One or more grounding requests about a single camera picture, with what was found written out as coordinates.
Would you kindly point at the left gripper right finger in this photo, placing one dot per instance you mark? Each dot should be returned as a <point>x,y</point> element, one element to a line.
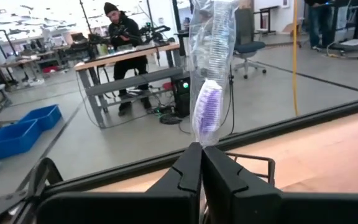
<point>244,205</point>

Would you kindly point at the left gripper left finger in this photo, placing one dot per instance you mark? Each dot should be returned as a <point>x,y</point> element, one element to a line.
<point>166,205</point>

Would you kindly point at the purple toothbrush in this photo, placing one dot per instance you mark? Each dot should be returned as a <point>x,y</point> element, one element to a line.
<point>208,109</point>

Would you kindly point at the black computer tower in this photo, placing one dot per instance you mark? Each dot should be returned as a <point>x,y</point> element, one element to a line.
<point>182,96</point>

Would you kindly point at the blue plastic bin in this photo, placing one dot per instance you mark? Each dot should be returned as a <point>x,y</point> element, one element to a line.
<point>43,115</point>
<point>9,138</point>

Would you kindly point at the wooden desk grey legs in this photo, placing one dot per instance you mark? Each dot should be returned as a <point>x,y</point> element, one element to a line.
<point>126,57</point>

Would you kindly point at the blue seat office chair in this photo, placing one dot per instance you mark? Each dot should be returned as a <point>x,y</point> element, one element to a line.
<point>247,46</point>

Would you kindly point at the cardboard box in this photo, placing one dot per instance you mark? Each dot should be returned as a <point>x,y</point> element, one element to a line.
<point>292,28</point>

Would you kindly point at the black side table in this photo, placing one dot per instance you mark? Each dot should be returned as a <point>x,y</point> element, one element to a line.
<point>264,18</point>

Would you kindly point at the cluttered wooden desk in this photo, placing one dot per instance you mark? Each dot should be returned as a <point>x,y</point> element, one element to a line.
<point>20,62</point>

